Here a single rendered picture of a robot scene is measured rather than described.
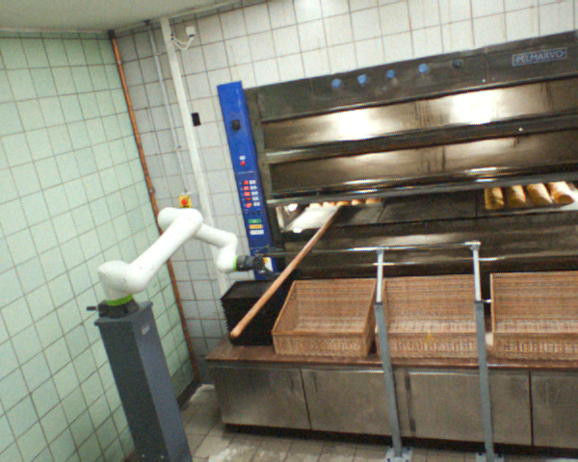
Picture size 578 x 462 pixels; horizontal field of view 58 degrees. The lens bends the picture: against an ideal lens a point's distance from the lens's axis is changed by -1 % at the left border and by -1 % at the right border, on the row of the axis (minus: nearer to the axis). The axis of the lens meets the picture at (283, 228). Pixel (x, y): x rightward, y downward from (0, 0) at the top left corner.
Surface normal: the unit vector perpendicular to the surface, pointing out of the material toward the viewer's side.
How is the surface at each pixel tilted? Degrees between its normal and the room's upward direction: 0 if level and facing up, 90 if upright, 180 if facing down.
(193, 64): 90
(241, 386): 90
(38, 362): 90
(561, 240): 70
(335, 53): 90
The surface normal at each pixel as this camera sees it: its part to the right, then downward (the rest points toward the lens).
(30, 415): 0.93, -0.07
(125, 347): -0.26, 0.31
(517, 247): -0.37, -0.03
